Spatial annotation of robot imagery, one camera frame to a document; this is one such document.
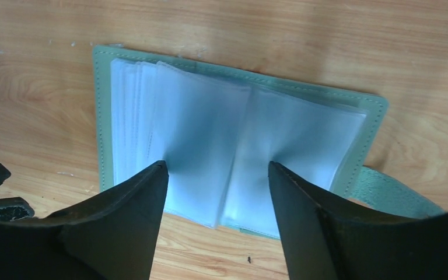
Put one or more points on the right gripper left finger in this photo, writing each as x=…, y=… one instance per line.
x=111, y=235

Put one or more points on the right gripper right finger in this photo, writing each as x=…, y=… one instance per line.
x=325, y=236

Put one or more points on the green card holder wallet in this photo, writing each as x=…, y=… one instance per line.
x=217, y=128

